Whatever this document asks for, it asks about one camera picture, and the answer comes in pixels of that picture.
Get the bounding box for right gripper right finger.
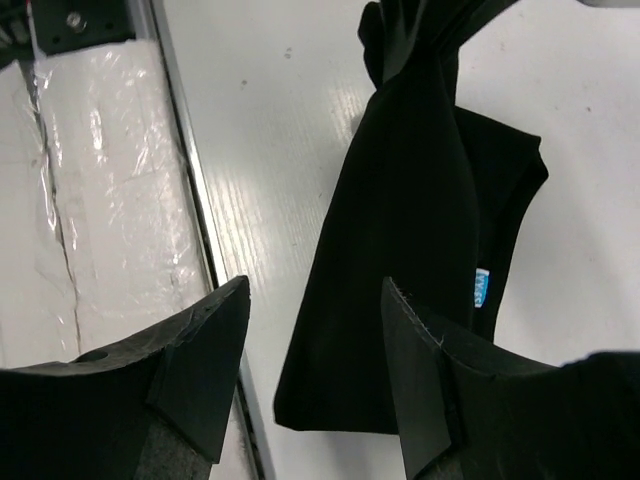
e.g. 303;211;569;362
381;280;639;479

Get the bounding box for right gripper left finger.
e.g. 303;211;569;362
1;276;250;479

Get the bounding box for black t shirt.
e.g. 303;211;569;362
273;1;548;434

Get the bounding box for aluminium table rail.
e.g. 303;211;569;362
128;1;275;479

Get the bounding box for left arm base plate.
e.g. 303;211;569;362
1;0;136;58

